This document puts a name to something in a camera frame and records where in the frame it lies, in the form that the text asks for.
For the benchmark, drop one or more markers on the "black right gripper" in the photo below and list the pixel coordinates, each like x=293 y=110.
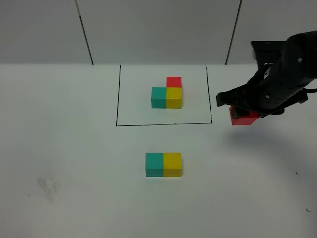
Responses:
x=270 y=90

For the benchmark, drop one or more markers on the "red template block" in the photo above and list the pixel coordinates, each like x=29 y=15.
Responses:
x=175 y=82

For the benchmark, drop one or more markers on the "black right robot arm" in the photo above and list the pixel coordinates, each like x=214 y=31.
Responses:
x=299 y=48

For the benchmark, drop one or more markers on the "teal template block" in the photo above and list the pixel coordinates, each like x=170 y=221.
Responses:
x=158 y=97

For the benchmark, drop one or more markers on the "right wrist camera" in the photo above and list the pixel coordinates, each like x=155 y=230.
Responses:
x=266 y=52

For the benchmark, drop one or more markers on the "yellow template block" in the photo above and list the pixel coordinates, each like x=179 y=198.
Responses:
x=174 y=97

